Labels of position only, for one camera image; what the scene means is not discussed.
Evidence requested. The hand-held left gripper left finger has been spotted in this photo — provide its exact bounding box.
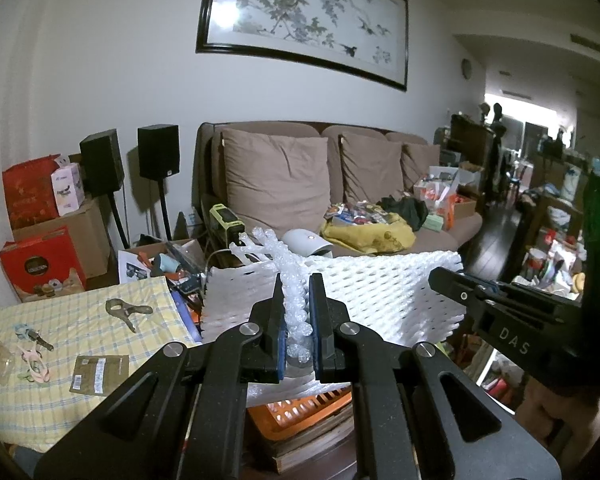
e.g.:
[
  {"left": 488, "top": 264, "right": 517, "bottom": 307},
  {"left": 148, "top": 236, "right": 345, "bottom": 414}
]
[{"left": 34, "top": 272, "right": 287, "bottom": 480}]

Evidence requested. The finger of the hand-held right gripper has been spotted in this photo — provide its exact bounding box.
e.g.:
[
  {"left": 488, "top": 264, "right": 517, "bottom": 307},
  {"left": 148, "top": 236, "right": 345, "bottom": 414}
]
[{"left": 428, "top": 266, "right": 583, "bottom": 313}]

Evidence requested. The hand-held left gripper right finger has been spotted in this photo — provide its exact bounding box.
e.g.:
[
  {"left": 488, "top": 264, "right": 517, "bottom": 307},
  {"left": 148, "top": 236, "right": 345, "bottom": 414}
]
[{"left": 307, "top": 272, "right": 563, "bottom": 480}]

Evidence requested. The clear bubble wrap strip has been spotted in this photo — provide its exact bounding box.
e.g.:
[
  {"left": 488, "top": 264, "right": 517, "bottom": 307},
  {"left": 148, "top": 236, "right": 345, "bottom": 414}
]
[{"left": 252, "top": 227, "right": 313, "bottom": 366}]

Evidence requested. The orange plastic basket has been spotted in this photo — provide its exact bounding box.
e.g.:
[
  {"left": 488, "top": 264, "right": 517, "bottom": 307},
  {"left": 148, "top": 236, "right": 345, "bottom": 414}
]
[{"left": 247, "top": 390, "right": 353, "bottom": 441}]

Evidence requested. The white foam netting sheet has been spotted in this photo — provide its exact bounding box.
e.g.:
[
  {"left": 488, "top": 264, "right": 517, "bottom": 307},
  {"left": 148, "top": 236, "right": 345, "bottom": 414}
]
[{"left": 202, "top": 250, "right": 466, "bottom": 406}]

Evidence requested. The olive clip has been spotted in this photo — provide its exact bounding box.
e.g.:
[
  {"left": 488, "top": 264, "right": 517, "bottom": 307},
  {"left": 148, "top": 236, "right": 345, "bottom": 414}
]
[{"left": 105, "top": 298, "right": 153, "bottom": 333}]

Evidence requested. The pink plastic clip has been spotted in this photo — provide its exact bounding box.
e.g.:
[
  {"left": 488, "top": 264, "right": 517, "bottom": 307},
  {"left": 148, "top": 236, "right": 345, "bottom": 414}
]
[{"left": 17, "top": 349, "right": 51, "bottom": 383}]

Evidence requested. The person's right hand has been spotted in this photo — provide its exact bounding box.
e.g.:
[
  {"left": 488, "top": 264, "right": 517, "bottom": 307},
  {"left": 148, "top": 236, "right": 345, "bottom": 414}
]
[{"left": 522, "top": 377, "right": 600, "bottom": 466}]

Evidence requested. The brown sofa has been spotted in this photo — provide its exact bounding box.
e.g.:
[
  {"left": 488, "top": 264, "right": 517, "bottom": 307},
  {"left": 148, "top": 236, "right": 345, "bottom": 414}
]
[{"left": 195, "top": 121, "right": 483, "bottom": 261}]

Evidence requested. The white nail lamp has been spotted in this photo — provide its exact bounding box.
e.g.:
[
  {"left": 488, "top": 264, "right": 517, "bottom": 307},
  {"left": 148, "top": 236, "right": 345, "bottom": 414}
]
[{"left": 280, "top": 229, "right": 333, "bottom": 260}]

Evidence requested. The black cloth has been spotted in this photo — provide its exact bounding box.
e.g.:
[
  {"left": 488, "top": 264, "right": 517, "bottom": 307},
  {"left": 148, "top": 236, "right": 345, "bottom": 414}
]
[{"left": 377, "top": 195, "right": 428, "bottom": 233}]

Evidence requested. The stack of magazines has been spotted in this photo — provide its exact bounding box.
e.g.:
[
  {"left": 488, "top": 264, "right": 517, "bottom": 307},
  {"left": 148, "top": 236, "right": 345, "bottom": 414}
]
[{"left": 252, "top": 405, "right": 356, "bottom": 476}]

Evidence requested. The yellow cloth bag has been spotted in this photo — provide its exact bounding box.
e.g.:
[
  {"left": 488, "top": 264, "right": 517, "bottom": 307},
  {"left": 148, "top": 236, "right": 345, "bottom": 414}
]
[{"left": 321, "top": 220, "right": 415, "bottom": 256}]

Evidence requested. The pile of snack packets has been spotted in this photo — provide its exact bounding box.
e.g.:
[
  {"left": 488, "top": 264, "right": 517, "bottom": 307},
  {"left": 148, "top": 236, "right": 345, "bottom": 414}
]
[{"left": 325, "top": 200, "right": 406, "bottom": 228}]

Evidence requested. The small brown cushion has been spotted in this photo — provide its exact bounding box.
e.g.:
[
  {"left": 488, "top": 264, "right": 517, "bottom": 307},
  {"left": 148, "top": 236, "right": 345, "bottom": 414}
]
[{"left": 401, "top": 142, "right": 441, "bottom": 191}]

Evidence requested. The dark wooden cabinet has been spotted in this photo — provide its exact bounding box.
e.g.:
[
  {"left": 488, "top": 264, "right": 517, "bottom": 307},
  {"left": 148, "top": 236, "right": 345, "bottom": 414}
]
[{"left": 450, "top": 112, "right": 498, "bottom": 201}]

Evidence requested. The green black portable device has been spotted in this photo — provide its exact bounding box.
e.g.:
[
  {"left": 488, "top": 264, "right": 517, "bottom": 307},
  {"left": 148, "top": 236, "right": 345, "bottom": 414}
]
[{"left": 209, "top": 203, "right": 246, "bottom": 241}]

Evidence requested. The medium brown cushion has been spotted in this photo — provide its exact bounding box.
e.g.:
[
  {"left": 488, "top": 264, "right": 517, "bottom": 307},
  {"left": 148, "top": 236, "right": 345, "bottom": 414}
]
[{"left": 339, "top": 132, "right": 406, "bottom": 206}]

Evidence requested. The large brown cushion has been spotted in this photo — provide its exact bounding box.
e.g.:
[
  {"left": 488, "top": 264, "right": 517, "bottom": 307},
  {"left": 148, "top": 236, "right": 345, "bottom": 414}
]
[{"left": 221, "top": 129, "right": 331, "bottom": 236}]

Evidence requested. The open cardboard box with clutter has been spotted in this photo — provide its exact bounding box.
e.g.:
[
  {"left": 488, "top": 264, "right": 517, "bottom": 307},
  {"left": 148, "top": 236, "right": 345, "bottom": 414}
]
[{"left": 117, "top": 240, "right": 206, "bottom": 286}]

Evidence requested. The black speaker stand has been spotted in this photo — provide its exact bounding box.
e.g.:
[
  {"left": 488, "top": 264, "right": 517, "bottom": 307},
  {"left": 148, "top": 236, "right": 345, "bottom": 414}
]
[
  {"left": 157, "top": 177, "right": 173, "bottom": 241},
  {"left": 107, "top": 192, "right": 131, "bottom": 251}
]

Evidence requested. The yellow plaid tablecloth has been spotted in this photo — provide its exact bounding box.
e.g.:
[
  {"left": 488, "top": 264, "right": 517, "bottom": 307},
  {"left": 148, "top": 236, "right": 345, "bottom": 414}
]
[{"left": 0, "top": 276, "right": 201, "bottom": 453}]

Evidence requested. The brown cardboard box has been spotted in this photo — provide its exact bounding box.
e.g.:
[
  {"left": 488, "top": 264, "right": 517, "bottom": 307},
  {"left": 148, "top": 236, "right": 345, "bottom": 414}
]
[{"left": 11, "top": 195, "right": 112, "bottom": 281}]

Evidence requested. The black speaker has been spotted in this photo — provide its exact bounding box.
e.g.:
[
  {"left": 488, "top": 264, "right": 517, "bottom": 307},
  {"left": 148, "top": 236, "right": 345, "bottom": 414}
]
[
  {"left": 137, "top": 124, "right": 181, "bottom": 180},
  {"left": 79, "top": 129, "right": 126, "bottom": 198}
]

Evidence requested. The red box with oval label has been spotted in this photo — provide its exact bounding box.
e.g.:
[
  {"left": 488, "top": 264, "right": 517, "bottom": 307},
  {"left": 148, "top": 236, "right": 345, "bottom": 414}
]
[{"left": 0, "top": 226, "right": 87, "bottom": 303}]

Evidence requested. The small white box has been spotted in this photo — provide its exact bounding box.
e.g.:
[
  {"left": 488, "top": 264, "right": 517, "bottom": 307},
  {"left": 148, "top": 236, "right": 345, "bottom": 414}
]
[{"left": 50, "top": 162, "right": 87, "bottom": 217}]

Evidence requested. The red patterned gift box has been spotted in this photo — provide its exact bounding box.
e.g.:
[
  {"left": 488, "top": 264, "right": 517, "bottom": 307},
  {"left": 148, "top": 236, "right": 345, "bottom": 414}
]
[{"left": 2, "top": 155, "right": 61, "bottom": 231}]

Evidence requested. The framed ink painting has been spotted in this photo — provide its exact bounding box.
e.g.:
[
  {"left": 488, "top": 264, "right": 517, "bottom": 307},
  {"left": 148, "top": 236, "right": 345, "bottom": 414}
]
[{"left": 196, "top": 0, "right": 409, "bottom": 93}]

